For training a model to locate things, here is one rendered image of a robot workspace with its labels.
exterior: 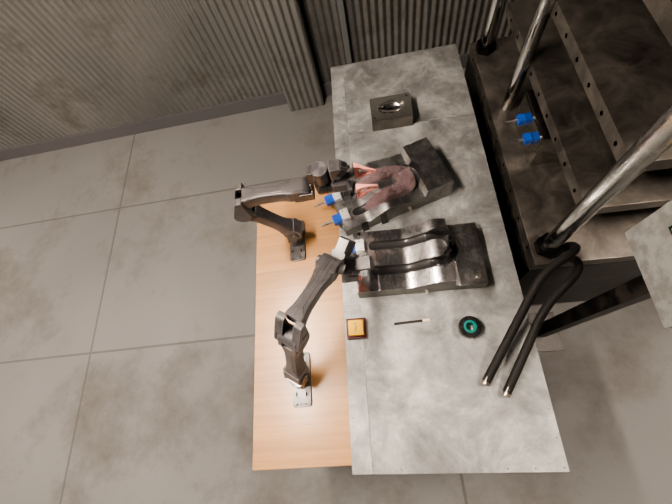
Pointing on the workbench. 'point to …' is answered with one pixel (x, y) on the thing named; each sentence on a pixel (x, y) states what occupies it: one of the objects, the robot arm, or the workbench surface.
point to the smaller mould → (391, 111)
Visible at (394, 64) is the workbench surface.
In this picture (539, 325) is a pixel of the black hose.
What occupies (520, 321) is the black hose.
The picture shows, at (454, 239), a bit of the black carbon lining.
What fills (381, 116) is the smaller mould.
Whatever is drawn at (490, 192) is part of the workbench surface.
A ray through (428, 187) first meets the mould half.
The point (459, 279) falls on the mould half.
